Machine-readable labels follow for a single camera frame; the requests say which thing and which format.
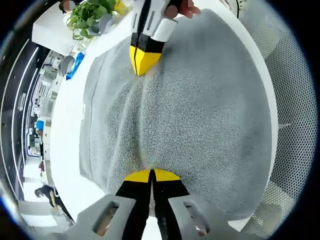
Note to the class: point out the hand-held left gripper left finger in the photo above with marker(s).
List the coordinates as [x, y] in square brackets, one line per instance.
[125, 205]

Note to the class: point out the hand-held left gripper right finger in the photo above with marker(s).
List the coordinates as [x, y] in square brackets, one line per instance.
[172, 200]

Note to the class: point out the grey towel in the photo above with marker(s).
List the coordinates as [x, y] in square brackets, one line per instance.
[195, 120]

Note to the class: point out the person's right hand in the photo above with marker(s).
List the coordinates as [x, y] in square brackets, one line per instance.
[172, 11]

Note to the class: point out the yellow bottle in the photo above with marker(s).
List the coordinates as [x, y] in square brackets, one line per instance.
[121, 6]

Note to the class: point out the green potted plant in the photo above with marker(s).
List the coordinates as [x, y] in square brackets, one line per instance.
[85, 15]

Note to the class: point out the blue wipes packet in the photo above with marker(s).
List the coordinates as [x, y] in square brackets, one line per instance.
[76, 65]

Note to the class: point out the grey bowl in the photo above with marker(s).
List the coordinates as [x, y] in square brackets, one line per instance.
[66, 64]

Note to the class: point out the white table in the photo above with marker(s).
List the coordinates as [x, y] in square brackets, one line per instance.
[67, 120]

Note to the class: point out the grey mesh office chair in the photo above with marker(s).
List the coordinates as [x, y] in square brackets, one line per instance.
[290, 100]

